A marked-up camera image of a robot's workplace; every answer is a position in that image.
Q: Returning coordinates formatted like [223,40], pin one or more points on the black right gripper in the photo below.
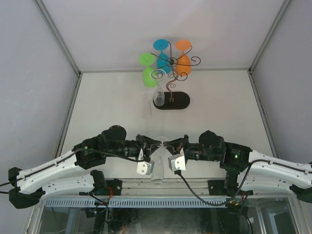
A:
[178,143]

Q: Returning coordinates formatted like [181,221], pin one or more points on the blue plastic wine glass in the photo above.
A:
[161,61]

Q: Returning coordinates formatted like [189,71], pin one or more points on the clear champagne flute front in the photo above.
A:
[158,75]

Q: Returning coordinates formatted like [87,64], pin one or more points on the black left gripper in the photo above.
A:
[145,142]

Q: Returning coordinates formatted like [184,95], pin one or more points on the orange plastic wine glass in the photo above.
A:
[183,66]

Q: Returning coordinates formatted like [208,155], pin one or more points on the blue slotted cable duct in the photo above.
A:
[168,202]

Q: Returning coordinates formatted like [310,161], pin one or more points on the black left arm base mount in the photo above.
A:
[114,187]

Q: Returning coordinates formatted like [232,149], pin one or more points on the clear champagne flute back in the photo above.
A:
[157,175]

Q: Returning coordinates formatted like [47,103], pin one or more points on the aluminium front frame rail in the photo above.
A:
[165,186]

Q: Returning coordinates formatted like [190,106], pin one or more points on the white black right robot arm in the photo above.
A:
[247,170]

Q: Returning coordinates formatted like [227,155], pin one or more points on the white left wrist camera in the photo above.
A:
[144,167]

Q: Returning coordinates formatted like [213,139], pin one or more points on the green plastic wine glass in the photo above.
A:
[146,60]

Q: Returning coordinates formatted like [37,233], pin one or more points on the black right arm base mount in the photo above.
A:
[217,187]

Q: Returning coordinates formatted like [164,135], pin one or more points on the clear champagne flute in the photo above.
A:
[158,75]
[157,175]

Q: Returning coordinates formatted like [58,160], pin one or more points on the clear upside-down glass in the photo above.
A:
[146,106]

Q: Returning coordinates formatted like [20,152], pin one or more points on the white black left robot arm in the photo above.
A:
[75,171]

